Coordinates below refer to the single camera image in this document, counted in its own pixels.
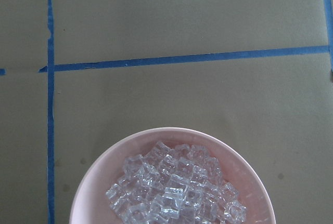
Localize clear ice cubes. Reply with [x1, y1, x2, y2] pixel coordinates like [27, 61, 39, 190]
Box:
[105, 142, 247, 223]

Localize pink bowl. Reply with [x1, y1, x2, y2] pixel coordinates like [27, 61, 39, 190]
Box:
[69, 127, 276, 223]

